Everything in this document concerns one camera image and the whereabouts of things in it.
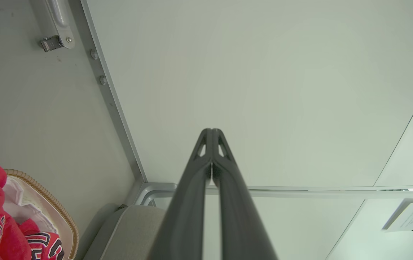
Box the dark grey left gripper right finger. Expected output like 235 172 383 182
212 129 277 260

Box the grey metal partition foot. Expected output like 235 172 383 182
30 0 76 50

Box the white plastic basket liner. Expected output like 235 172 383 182
3 176 60 235

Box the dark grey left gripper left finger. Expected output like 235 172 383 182
149 129 212 260

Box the white wicker-rimmed laundry basket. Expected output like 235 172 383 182
4 169 80 260

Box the white paper notice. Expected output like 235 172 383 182
382 198 413 233

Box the grey partition bottom rail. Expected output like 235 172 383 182
70 0 147 183

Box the grey curved double partition foot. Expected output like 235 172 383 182
125 182 178 207

